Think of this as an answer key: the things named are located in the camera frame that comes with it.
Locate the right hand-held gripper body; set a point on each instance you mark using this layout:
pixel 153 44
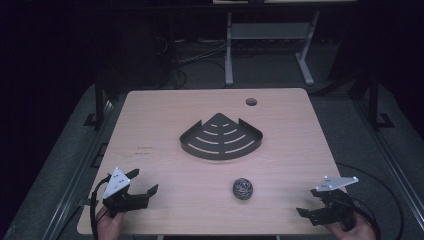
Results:
pixel 336 182

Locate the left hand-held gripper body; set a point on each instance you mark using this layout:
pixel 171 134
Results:
pixel 116 182

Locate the steel wool scouring ball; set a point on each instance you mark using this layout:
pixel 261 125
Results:
pixel 242 188

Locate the black metal corner shelf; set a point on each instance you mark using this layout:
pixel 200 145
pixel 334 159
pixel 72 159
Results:
pixel 221 140

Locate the person's left hand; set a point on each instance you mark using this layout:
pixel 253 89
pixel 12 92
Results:
pixel 110 224

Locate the person's right hand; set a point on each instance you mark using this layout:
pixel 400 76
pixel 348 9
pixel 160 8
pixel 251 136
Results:
pixel 358 230

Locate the aluminium frame rail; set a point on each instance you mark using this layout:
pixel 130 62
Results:
pixel 78 173
pixel 393 173

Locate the black metal post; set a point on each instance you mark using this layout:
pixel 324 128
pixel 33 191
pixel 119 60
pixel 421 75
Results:
pixel 99 103
pixel 373 100

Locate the grey metal desk frame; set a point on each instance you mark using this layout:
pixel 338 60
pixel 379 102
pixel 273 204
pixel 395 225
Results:
pixel 270 31

